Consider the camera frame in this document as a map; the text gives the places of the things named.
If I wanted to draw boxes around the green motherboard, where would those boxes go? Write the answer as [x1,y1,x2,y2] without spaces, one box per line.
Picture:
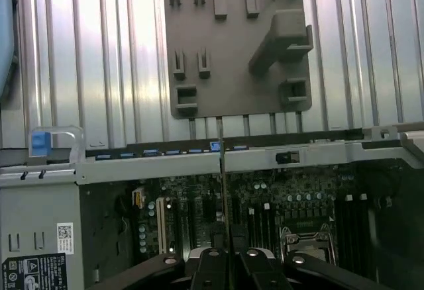
[131,170,424,271]

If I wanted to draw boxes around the grey power supply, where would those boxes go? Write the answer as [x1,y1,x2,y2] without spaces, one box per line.
[0,183,80,290]

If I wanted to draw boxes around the blue case release latch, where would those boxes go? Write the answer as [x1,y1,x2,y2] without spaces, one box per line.
[28,126,85,165]

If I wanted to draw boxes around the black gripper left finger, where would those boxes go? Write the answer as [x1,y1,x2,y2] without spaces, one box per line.
[95,226,229,290]

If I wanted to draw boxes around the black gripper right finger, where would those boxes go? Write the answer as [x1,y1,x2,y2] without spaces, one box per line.
[232,226,395,290]

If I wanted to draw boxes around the grey plastic parts rack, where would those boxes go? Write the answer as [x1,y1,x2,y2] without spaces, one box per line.
[162,0,314,121]

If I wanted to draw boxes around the silver CPU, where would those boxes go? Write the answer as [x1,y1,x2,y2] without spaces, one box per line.
[306,246,332,264]

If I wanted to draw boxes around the white expansion slot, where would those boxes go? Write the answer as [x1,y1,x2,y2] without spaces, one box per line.
[155,197,168,254]

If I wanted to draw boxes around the yellow white connector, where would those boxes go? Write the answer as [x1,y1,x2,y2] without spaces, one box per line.
[132,187,146,210]

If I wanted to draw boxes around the RAM slot white latches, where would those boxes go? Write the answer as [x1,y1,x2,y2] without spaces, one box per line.
[359,193,369,279]
[263,203,272,250]
[247,207,256,250]
[344,194,353,274]

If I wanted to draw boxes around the white QR code label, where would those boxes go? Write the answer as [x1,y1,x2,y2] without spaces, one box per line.
[56,222,74,254]

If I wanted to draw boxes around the green RAM stick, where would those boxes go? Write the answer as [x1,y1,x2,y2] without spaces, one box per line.
[218,137,235,290]

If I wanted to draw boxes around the black rating label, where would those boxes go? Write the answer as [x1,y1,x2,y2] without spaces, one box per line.
[5,253,59,290]

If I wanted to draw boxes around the grey metal PC case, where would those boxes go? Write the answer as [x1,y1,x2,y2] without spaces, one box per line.
[0,126,424,290]

